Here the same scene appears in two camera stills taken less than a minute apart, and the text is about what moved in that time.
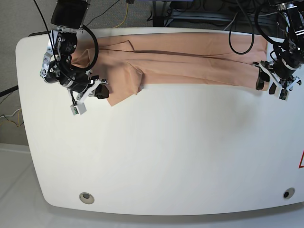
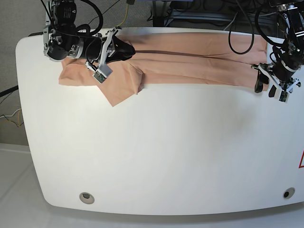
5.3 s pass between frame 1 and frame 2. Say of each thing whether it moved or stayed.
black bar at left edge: stayed
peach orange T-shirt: stayed
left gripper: moved
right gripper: stayed
